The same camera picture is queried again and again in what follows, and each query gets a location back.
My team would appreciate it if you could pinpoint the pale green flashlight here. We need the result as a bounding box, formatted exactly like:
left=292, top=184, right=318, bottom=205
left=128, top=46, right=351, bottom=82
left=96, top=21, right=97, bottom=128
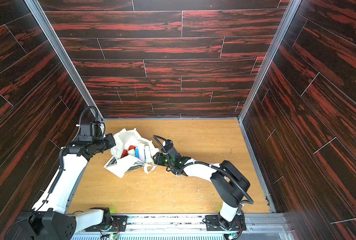
left=145, top=145, right=154, bottom=165
left=128, top=150, right=135, bottom=157

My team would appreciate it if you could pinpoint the lilac flashlight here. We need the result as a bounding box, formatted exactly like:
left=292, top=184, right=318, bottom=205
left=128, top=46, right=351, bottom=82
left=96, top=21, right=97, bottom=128
left=138, top=143, right=146, bottom=163

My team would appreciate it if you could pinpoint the blue flashlight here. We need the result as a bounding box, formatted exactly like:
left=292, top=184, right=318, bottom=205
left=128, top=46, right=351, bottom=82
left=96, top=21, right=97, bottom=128
left=135, top=148, right=139, bottom=159

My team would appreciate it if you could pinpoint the white floral tote bag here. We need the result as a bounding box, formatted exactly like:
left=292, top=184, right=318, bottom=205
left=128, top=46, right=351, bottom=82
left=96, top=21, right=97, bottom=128
left=104, top=129, right=159, bottom=178

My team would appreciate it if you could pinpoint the pale green flashlight bottom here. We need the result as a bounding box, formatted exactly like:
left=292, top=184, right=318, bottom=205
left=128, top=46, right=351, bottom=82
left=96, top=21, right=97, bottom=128
left=128, top=150, right=135, bottom=157

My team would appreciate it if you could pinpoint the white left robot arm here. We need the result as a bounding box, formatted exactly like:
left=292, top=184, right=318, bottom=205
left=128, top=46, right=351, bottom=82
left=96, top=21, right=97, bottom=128
left=5, top=134, right=115, bottom=240

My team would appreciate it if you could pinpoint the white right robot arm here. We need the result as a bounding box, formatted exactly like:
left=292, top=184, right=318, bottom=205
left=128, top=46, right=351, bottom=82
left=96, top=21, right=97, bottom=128
left=153, top=135, right=254, bottom=233

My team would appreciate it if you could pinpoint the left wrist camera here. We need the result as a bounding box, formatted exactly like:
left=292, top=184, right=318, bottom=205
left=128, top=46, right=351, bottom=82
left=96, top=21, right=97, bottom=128
left=76, top=121, right=106, bottom=143

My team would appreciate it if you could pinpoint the black corrugated right cable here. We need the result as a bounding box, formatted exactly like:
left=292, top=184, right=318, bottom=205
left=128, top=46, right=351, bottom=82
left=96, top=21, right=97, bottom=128
left=152, top=134, right=254, bottom=229

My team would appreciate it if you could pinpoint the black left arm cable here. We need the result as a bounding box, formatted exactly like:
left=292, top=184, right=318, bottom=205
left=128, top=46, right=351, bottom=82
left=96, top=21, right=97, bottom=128
left=12, top=105, right=107, bottom=238

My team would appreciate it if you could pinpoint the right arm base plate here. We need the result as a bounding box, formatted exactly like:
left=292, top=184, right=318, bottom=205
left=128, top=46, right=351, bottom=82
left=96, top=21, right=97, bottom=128
left=203, top=214, right=247, bottom=232

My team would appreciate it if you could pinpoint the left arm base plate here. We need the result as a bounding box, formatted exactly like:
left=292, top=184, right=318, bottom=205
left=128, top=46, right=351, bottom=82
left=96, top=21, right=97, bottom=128
left=85, top=215, right=128, bottom=233

